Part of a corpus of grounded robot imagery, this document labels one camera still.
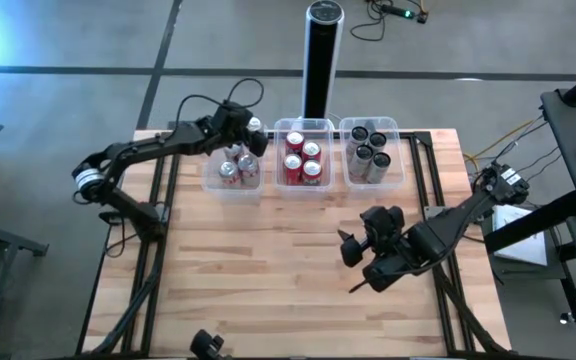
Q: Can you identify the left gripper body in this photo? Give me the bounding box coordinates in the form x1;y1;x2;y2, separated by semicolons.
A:
211;102;257;146

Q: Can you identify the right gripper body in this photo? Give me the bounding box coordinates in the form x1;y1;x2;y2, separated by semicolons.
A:
362;244;417;294

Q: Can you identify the clear plastic bin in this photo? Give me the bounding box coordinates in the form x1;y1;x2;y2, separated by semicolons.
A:
273;117;337;202
338;115;408;199
201;119;268;202

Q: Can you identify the black and white tower fan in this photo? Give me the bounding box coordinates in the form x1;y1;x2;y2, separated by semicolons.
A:
301;0;346;121

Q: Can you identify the white paper sheet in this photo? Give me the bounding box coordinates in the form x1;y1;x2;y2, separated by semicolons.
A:
490;201;550;267

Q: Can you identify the black table clamp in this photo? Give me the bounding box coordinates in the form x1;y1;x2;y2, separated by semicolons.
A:
98;210;134;225

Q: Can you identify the black square beam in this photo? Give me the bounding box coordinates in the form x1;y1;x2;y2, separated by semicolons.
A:
482;189;576;255

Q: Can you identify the black power strip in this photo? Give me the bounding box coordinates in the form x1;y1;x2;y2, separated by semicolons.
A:
378;3;417;20

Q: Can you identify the grey metal stand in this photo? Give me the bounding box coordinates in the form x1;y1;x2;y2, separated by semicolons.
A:
0;123;50;360

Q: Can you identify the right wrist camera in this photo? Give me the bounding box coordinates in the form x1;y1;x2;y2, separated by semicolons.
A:
360;205;405;247

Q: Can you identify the black aluminium table frame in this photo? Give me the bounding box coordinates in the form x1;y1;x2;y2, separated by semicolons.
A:
75;118;519;360

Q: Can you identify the yellow cable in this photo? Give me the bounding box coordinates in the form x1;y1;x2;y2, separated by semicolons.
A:
462;115;544;164

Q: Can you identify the black floor cable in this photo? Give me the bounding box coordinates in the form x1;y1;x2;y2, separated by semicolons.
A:
350;0;388;43

